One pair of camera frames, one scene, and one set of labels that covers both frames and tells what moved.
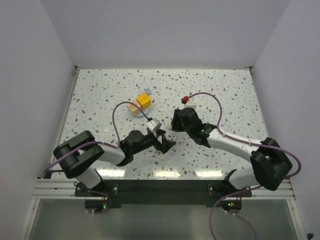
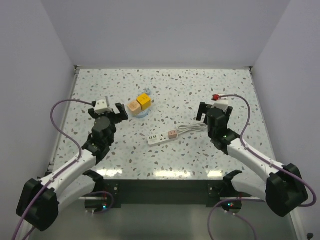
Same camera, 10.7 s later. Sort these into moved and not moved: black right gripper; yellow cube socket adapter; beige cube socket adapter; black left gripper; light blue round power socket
Moved: black right gripper; black left gripper
Not moved: beige cube socket adapter; yellow cube socket adapter; light blue round power socket
